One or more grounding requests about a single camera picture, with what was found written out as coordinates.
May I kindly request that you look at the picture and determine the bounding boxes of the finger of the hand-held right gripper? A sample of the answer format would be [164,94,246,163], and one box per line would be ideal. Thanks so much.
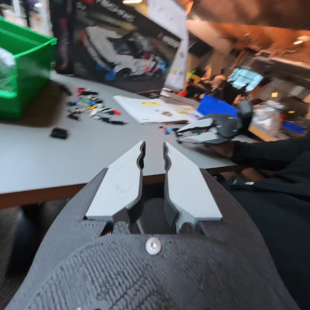
[176,118,214,134]
[177,131,219,144]

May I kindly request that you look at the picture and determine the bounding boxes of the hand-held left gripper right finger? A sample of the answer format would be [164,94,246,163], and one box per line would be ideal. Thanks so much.
[163,142,223,233]

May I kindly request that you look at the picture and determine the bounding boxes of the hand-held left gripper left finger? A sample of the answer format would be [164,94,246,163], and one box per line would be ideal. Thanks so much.
[85,141,146,224]

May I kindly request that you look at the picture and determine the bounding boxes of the person's right forearm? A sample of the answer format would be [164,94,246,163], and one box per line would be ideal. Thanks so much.
[231,138,310,175]

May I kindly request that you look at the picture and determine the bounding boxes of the black lego brick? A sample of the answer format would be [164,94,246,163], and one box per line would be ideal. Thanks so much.
[50,128,69,140]

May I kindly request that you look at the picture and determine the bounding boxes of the pile of loose lego pieces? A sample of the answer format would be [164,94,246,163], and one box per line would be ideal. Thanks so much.
[68,96,121,121]

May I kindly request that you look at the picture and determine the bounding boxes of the lego set box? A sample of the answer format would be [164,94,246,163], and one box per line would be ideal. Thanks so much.
[50,0,181,92]

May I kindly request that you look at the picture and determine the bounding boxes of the person's right hand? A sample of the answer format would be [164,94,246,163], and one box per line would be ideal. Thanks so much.
[211,142,235,158]

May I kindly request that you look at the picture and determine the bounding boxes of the blue plastic box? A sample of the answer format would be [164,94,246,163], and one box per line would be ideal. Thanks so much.
[197,94,239,119]

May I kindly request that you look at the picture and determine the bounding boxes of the white plastic bags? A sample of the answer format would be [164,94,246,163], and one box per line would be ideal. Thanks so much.
[252,100,286,131]

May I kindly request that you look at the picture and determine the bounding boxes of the white instruction booklet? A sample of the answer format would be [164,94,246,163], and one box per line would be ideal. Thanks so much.
[113,95,204,124]

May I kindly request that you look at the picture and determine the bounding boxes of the computer monitor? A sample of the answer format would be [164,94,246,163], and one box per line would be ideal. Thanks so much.
[226,65,264,92]

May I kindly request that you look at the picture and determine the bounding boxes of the white paper sheet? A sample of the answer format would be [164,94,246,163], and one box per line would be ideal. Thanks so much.
[148,0,189,91]

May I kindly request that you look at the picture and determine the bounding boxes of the person's black clothing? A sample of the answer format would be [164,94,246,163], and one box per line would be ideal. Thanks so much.
[218,167,310,310]

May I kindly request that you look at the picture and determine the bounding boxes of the green plastic bin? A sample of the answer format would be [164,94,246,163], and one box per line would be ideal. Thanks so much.
[0,17,58,119]

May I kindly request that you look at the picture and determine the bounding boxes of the clear plastic bag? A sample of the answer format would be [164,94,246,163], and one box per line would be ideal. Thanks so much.
[0,47,17,91]

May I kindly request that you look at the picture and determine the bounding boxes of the black strap with buckle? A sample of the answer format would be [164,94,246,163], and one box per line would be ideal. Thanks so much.
[222,176,259,190]

